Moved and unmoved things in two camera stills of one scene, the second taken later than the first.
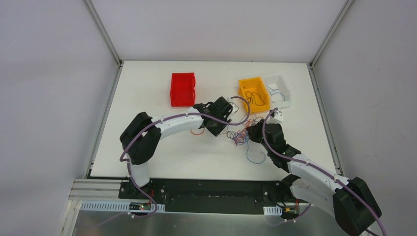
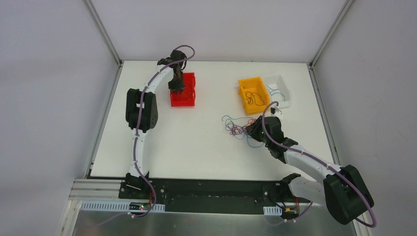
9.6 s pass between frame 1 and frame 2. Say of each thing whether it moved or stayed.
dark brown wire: stayed
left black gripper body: moved
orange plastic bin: stayed
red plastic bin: stayed
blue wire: stayed
